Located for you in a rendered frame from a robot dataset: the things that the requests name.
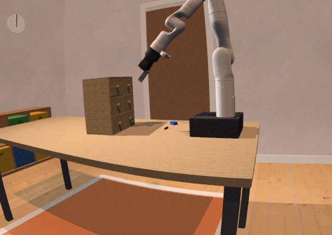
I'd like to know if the brown wooden drawer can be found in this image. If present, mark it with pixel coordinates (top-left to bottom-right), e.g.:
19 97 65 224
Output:
109 78 122 96
110 96 123 115
124 109 134 128
122 78 132 94
123 94 133 111
112 113 125 134

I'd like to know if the brown wooden chest of drawers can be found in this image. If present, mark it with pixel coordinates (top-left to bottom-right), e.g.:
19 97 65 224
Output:
82 77 135 135

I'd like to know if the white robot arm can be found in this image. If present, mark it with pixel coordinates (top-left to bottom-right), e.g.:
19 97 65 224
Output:
156 0 236 117

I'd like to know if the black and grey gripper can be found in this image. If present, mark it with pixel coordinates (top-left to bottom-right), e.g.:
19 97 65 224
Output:
138 39 171 82

